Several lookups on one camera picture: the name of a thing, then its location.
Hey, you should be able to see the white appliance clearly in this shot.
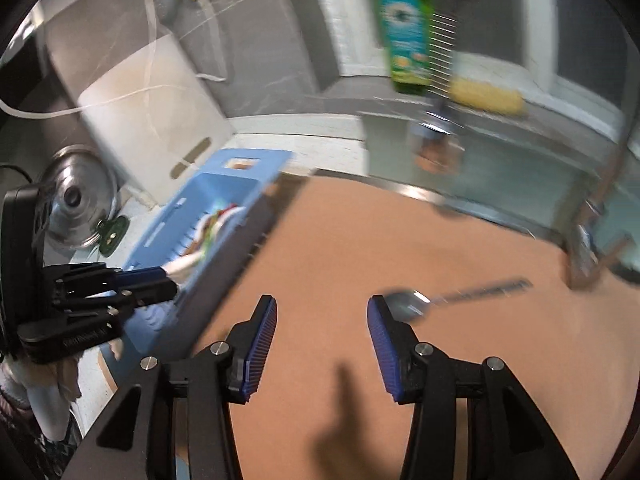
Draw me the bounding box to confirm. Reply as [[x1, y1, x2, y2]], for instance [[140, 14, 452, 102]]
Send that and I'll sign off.
[[42, 35, 236, 201]]

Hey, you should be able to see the yellow sponge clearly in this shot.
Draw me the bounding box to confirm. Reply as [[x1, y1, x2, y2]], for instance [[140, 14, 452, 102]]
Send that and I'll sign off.
[[447, 77, 527, 117]]

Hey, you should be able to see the white ceramic spoon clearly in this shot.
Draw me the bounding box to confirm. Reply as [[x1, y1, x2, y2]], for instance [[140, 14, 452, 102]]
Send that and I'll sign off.
[[162, 212, 226, 278]]

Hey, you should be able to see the dark green plastic piece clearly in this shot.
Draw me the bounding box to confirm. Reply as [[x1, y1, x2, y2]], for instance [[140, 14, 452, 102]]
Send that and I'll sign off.
[[95, 215, 130, 257]]

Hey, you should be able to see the chrome faucet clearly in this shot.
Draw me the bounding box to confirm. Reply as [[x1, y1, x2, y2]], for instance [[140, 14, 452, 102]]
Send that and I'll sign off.
[[562, 135, 640, 291]]

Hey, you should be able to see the pull-down spring faucet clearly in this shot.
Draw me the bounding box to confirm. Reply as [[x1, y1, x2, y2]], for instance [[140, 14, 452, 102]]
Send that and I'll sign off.
[[407, 0, 496, 176]]

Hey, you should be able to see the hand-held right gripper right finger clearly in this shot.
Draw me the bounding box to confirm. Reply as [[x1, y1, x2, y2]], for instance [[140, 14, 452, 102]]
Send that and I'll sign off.
[[366, 294, 583, 480]]

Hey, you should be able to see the blue plastic basket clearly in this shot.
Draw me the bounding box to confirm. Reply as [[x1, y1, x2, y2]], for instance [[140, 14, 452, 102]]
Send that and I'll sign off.
[[122, 149, 293, 361]]

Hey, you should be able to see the person's left hand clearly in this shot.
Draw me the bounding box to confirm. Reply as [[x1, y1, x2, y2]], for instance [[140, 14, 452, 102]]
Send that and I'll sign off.
[[27, 337, 126, 403]]

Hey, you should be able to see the metal spoon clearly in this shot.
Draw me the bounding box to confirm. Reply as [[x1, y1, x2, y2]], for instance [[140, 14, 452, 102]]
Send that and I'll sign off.
[[385, 277, 533, 323]]

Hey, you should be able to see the steel pot lid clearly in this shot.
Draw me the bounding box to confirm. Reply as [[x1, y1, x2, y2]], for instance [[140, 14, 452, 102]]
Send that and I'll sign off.
[[37, 144, 121, 251]]

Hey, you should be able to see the stainless steel sink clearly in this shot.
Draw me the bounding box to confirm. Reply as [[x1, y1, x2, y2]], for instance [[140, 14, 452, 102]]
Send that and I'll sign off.
[[360, 105, 640, 281]]

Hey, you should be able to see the white cable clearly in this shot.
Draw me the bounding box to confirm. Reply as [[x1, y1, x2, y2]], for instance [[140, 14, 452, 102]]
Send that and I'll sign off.
[[0, 0, 236, 121]]

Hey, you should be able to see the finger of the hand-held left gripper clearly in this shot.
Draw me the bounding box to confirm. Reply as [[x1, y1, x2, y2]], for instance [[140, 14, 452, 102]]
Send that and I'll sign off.
[[42, 261, 170, 291], [50, 280, 180, 318]]

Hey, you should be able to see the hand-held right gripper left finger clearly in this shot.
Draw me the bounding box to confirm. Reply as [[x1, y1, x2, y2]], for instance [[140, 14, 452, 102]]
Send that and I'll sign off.
[[80, 294, 278, 480]]

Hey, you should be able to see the green dish soap bottle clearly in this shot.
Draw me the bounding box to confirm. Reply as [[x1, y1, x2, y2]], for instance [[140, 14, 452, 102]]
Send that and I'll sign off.
[[370, 0, 436, 96]]

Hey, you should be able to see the person's left forearm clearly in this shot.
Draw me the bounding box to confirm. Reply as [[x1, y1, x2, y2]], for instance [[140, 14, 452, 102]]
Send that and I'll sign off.
[[0, 360, 83, 471]]

